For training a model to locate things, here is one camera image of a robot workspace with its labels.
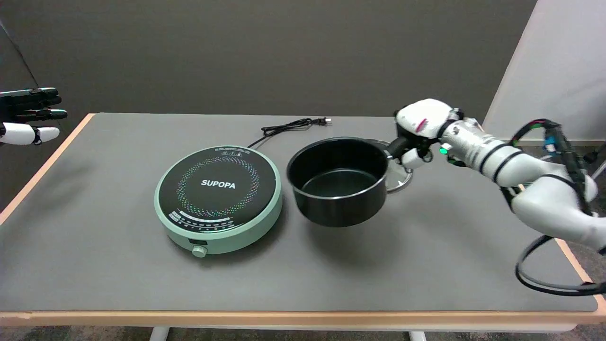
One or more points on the white table leg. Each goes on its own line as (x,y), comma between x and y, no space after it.
(417,336)
(158,334)

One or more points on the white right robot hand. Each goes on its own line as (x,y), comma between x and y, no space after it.
(423,118)

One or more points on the grey table mat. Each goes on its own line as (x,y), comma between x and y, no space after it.
(94,237)

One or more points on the green round induction cooker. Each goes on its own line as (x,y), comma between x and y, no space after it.
(218,189)

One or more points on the grey wheeled stand base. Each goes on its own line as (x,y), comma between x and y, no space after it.
(600,169)

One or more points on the glass pot lid black knob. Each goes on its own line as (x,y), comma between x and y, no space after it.
(400,178)

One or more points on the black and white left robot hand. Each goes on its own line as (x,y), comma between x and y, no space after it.
(19,133)

